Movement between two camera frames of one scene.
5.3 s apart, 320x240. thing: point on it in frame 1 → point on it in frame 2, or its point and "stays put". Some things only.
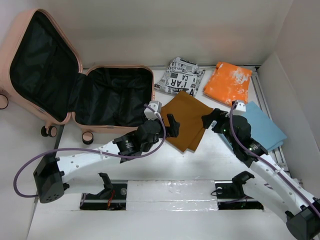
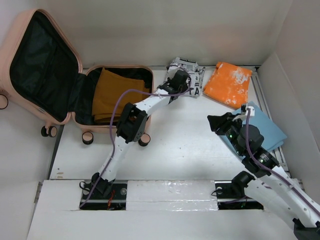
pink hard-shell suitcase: (41, 75) stays put
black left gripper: (171, 131) → (170, 78)
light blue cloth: (263, 131) stays put
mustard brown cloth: (187, 110) → (108, 86)
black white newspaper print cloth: (182, 75) stays put
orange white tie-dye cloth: (228, 83) stays put
